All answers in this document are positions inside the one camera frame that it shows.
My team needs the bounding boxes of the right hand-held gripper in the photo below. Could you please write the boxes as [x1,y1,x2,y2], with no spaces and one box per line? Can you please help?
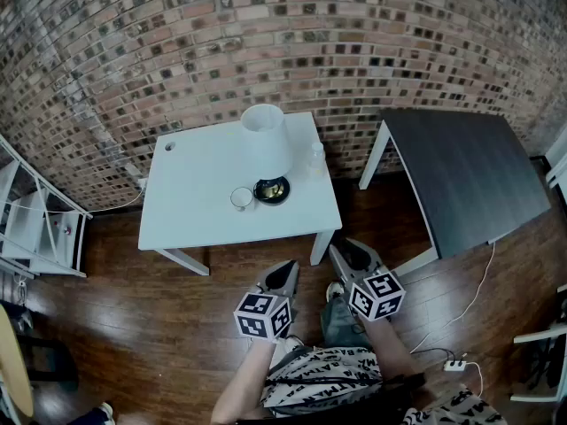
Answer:
[328,238,407,322]

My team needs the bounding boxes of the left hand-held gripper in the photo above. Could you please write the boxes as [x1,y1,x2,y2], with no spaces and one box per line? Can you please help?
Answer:
[233,259,300,343]

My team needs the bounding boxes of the white cup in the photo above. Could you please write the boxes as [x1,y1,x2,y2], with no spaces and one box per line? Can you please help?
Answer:
[229,186,256,213]

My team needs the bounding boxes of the clear plastic bottle white cap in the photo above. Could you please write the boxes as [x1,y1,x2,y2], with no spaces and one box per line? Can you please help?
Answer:
[308,142,328,181]

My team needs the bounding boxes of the white shade table lamp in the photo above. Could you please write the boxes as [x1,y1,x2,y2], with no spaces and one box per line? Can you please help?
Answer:
[240,103,294,205]

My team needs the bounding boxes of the person's right forearm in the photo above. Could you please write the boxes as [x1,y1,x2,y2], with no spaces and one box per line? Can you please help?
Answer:
[357,314,429,400]

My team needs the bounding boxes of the person's left forearm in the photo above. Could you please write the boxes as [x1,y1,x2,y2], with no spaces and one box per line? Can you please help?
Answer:
[210,337,279,425]

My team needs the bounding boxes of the person's right shoe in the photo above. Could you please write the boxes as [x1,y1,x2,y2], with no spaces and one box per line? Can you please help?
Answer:
[325,280,346,303]

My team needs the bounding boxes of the person's grey trousers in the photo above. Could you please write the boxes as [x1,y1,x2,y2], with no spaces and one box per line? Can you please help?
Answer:
[319,297,374,350]

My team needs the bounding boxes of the person's printed shirt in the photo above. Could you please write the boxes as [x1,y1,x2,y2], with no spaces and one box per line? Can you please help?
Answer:
[260,345,509,425]

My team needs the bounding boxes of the white table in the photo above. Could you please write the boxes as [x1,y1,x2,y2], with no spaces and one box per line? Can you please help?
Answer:
[137,112,343,277]

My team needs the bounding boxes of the dark grey table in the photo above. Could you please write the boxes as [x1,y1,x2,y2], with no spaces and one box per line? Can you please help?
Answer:
[358,107,553,278]

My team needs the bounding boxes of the black office chair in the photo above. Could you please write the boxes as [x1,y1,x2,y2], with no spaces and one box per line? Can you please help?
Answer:
[526,283,567,391]

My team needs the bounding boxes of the white shelf unit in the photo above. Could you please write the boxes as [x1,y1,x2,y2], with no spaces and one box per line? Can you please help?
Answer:
[0,133,94,279]

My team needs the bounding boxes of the black stool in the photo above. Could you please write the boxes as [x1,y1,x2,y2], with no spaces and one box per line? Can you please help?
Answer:
[17,334,81,387]

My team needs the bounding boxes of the black floor cable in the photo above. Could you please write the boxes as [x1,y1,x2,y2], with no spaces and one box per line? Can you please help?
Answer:
[409,346,453,365]

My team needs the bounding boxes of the long white floor cable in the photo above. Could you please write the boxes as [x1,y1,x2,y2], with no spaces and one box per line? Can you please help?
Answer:
[409,241,496,354]

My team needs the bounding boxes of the short white power cable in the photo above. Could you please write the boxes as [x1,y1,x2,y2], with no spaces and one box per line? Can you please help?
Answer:
[463,360,485,400]

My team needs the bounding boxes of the white wall socket cable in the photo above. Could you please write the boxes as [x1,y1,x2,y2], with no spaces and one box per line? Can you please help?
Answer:
[0,186,147,215]

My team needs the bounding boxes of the white cable with plug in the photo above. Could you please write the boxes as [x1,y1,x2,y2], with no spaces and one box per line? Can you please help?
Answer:
[12,272,28,303]

